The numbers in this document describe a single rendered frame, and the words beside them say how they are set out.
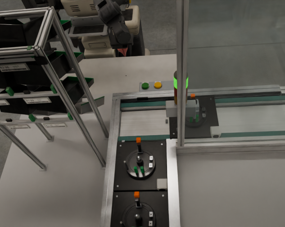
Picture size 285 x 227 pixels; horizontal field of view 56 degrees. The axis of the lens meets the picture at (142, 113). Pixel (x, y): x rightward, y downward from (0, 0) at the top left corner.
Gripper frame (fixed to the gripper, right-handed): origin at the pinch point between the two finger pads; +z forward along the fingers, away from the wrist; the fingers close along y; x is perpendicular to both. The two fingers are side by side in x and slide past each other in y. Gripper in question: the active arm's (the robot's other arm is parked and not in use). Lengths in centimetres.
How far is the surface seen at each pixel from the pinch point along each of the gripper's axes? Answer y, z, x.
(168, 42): 22, 121, 146
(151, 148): 10.6, 26.7, -36.8
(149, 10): 0, 120, 208
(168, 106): 19.5, -0.3, -32.4
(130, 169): 1, 25, -48
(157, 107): 13.3, 30.3, -10.1
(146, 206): 8, 25, -64
